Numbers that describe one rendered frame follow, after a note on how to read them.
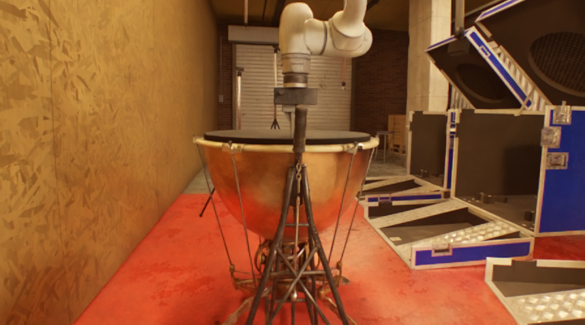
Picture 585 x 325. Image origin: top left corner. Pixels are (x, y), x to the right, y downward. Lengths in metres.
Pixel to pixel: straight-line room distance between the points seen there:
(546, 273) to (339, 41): 1.64
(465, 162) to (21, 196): 2.91
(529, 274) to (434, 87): 3.47
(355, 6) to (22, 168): 1.13
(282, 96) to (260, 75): 6.51
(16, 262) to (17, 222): 0.12
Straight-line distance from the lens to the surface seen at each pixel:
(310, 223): 0.87
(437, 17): 5.21
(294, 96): 0.87
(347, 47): 0.92
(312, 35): 0.89
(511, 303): 1.80
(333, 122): 7.64
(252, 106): 7.31
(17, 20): 1.27
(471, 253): 2.06
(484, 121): 3.01
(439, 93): 5.03
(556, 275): 2.08
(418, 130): 3.84
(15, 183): 1.22
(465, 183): 2.98
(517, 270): 1.98
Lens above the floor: 0.87
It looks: 5 degrees down
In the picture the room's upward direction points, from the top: 1 degrees clockwise
